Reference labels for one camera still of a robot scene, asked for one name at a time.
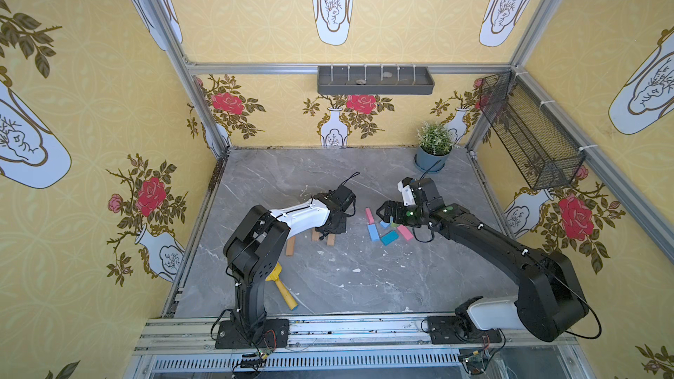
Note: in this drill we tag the aluminium rail frame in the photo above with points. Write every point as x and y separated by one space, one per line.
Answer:
375 341

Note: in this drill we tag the yellow toy shovel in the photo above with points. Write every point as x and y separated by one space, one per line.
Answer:
274 276

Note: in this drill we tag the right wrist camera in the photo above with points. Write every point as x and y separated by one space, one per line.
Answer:
416 192

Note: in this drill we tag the grey wall shelf tray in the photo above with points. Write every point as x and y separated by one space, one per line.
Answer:
374 80

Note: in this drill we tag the black wire mesh basket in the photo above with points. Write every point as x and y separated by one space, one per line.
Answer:
542 149

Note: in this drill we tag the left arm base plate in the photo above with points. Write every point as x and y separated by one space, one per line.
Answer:
273 333

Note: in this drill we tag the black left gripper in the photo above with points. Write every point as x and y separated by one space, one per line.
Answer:
331 223

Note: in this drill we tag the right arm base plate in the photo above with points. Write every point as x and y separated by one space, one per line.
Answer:
459 330

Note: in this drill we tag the green artificial plant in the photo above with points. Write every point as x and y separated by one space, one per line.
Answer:
435 139

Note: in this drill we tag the light blue long block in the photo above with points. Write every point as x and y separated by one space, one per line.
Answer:
373 233

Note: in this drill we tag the pink block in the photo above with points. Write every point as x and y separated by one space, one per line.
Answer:
405 232
369 216

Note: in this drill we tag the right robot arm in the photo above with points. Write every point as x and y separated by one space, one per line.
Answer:
549 299

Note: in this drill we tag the teal block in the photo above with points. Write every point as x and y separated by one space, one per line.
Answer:
389 237

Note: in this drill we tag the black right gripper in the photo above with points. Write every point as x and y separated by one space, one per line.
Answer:
398 211

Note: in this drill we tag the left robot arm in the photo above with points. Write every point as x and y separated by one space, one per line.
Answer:
255 246

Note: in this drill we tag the blue plant pot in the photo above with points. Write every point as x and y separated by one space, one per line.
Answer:
430 163

